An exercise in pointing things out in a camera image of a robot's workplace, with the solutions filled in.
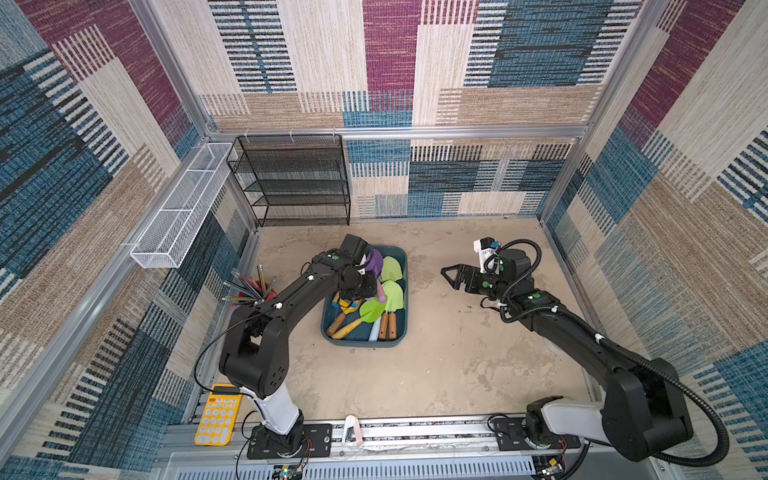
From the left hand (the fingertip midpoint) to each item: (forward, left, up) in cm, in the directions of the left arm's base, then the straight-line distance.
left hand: (375, 291), depth 89 cm
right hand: (0, -22, +6) cm, 23 cm away
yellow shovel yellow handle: (0, +9, -8) cm, 12 cm away
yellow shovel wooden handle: (-7, +12, -7) cm, 15 cm away
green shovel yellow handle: (-2, +2, -8) cm, 9 cm away
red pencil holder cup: (+1, +35, 0) cm, 35 cm away
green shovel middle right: (0, -6, -7) cm, 9 cm away
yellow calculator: (-30, +39, -9) cm, 51 cm away
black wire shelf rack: (+42, +29, +10) cm, 52 cm away
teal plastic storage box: (-5, -1, -8) cm, 10 cm away
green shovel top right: (+13, -5, -7) cm, 16 cm away
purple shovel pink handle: (+12, 0, -2) cm, 13 cm away
